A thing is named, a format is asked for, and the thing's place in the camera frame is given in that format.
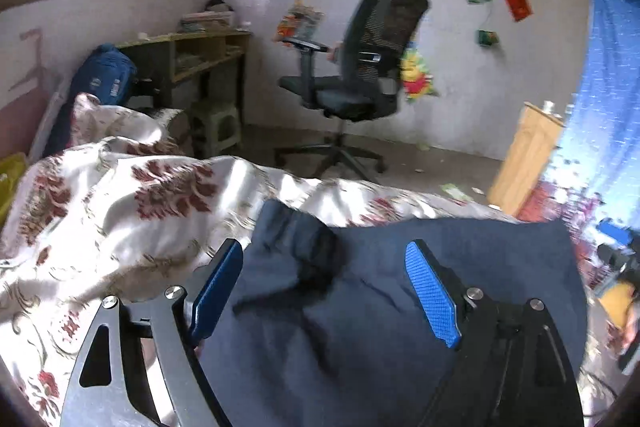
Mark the small plastic stool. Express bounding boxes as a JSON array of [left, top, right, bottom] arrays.
[[190, 102, 242, 158]]

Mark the colourful anime poster low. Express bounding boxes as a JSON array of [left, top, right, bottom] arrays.
[[273, 0, 324, 42]]

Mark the green hanging wall pouch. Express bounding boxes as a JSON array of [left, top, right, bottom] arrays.
[[476, 29, 500, 48]]

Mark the floral white red bedspread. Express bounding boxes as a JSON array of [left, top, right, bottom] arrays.
[[1, 95, 503, 426]]

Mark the Winnie the Pooh poster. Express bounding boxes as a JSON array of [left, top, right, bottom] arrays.
[[400, 42, 439, 102]]

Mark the blue dotted wardrobe curtain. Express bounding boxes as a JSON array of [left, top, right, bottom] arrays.
[[514, 0, 640, 293]]

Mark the red diamond paper decoration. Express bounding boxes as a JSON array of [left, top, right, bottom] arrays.
[[504, 0, 533, 22]]

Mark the blue backpack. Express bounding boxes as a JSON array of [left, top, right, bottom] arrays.
[[67, 43, 137, 105]]

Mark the wooden desk with shelves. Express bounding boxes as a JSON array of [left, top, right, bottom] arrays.
[[115, 29, 252, 116]]

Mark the light wooden cabinet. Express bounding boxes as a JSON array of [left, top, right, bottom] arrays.
[[487, 102, 564, 217]]

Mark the black mesh office chair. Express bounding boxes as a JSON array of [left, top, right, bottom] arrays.
[[273, 0, 431, 183]]

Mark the dark navy puffer jacket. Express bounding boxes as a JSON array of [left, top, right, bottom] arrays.
[[200, 199, 588, 426]]

